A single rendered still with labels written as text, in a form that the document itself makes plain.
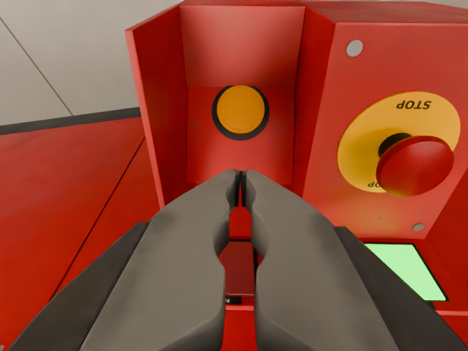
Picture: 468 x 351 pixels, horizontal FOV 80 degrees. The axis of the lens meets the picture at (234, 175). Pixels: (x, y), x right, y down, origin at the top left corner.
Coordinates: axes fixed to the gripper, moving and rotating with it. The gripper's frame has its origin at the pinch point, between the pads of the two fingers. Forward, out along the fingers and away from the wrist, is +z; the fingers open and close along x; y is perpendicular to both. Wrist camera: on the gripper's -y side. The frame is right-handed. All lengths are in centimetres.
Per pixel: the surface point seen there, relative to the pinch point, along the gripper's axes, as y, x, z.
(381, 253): 9.7, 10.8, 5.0
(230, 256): 9.7, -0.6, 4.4
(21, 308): 29.8, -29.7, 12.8
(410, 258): 9.7, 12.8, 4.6
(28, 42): 4, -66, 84
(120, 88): 18, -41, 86
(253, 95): -0.2, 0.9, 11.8
